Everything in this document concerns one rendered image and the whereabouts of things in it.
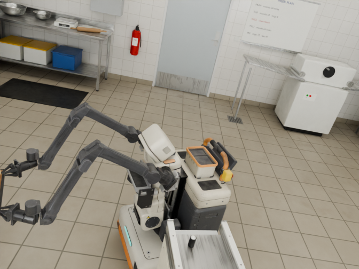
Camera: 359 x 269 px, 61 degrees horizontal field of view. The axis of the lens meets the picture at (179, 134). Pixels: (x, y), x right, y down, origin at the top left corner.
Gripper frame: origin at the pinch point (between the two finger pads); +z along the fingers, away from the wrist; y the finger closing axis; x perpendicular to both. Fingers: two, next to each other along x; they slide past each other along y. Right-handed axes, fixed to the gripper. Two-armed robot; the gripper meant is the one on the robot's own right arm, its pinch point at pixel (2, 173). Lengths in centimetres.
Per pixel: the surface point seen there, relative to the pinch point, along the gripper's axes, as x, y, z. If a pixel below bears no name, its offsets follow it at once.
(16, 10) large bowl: 334, -20, -185
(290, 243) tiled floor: -145, 77, -181
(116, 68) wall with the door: 250, 59, -319
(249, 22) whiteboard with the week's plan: 76, -67, -447
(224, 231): -119, -12, -51
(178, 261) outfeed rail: -113, -13, -19
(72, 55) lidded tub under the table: 260, 30, -233
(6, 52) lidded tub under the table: 343, 47, -170
